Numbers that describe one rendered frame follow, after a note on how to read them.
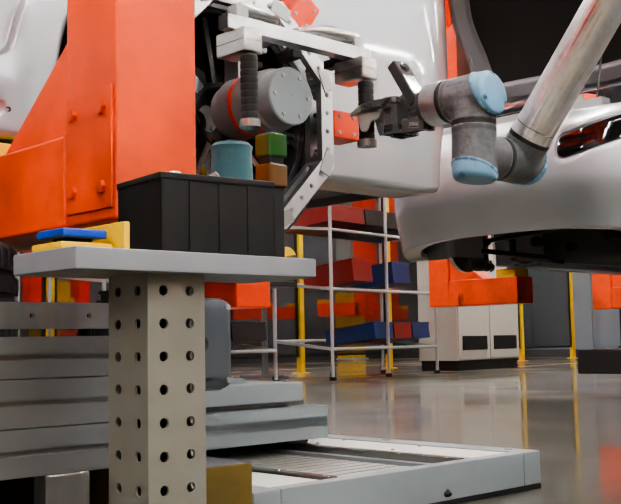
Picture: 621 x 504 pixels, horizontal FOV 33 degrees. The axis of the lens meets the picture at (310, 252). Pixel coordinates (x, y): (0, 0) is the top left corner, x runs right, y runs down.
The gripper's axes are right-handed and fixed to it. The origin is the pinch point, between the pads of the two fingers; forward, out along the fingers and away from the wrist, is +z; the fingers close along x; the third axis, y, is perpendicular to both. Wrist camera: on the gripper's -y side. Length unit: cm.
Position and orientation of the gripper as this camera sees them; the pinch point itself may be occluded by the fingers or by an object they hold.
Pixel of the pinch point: (360, 112)
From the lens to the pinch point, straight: 234.7
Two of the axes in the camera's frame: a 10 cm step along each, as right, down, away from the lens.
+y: 0.2, 10.0, -0.8
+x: 7.2, 0.5, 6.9
